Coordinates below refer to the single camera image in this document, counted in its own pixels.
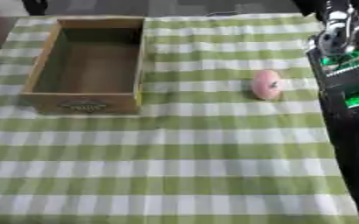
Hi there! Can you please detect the pink egg-shaped toy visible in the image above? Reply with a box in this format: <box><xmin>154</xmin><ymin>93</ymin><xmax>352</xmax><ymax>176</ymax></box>
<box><xmin>250</xmin><ymin>69</ymin><xmax>284</xmax><ymax>101</ymax></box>

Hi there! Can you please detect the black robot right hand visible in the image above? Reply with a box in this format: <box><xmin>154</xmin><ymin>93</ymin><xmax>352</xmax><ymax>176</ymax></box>
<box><xmin>290</xmin><ymin>0</ymin><xmax>330</xmax><ymax>18</ymax></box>

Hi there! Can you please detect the tan cardboard box brown inside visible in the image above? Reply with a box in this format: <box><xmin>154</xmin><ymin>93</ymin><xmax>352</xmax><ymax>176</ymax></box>
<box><xmin>18</xmin><ymin>16</ymin><xmax>148</xmax><ymax>116</ymax></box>

